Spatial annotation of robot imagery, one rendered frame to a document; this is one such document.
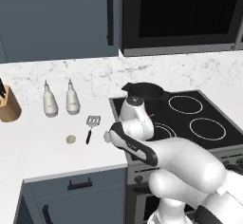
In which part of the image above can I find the white garlic bulb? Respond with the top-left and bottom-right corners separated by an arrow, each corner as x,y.
103,130 -> 113,144

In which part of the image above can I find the white bottle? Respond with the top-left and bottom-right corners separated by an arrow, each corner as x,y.
43,80 -> 60,119
65,78 -> 82,116

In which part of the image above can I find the blue-grey drawer front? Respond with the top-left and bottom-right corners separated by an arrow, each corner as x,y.
22,166 -> 129,200

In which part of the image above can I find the black hob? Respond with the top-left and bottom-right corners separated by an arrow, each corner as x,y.
108,89 -> 243,163

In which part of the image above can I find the steel oven front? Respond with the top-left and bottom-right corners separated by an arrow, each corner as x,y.
125,145 -> 243,224

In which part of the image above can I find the black steel microwave oven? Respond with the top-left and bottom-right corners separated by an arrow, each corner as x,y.
119,0 -> 243,58

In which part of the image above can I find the wooden knife block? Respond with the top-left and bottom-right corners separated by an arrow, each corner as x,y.
0,85 -> 23,123

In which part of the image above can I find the blue-grey base cupboard door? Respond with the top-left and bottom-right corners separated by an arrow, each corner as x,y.
18,192 -> 128,224

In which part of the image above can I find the steel spatula with black handle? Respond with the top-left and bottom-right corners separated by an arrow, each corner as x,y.
84,115 -> 103,145

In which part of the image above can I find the black cupboard door handle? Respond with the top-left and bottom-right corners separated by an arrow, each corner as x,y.
105,0 -> 115,47

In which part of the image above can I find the dark oven door handle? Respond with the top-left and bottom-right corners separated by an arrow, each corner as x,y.
132,185 -> 153,195

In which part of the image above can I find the black drawer handle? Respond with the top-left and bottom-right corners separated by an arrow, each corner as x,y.
66,177 -> 94,191

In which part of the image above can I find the black-handled knife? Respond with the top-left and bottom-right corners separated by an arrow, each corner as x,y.
0,78 -> 8,100

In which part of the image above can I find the black base cupboard handle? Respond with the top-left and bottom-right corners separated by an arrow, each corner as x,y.
42,204 -> 54,224

